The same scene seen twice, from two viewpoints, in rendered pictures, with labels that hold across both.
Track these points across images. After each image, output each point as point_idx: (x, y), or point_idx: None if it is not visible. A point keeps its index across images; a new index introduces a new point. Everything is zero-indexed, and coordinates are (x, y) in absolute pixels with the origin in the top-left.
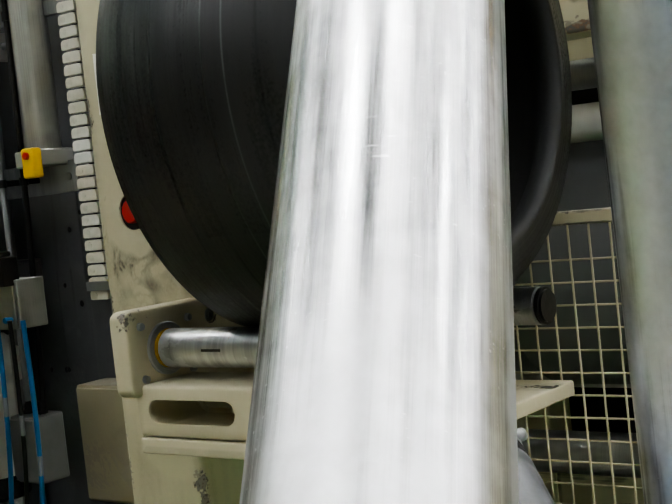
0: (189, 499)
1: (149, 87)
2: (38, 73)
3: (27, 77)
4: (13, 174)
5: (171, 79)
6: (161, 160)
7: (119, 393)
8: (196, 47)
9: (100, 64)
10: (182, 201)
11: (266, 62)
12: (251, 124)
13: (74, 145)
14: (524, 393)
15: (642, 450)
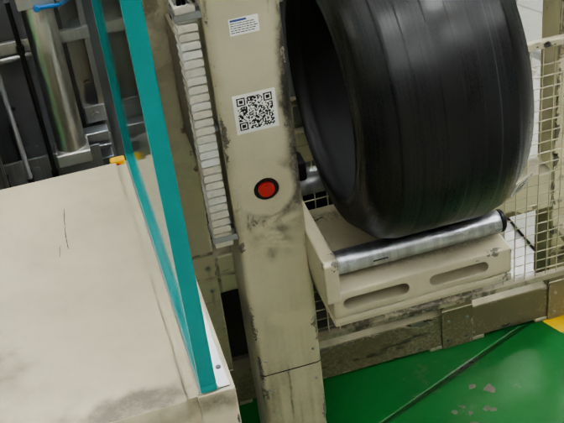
0: (306, 332)
1: (447, 154)
2: (72, 91)
3: (66, 98)
4: (21, 166)
5: (464, 148)
6: (443, 188)
7: (329, 304)
8: (484, 129)
9: (403, 145)
10: (445, 203)
11: (524, 129)
12: (511, 161)
13: (201, 156)
14: None
15: None
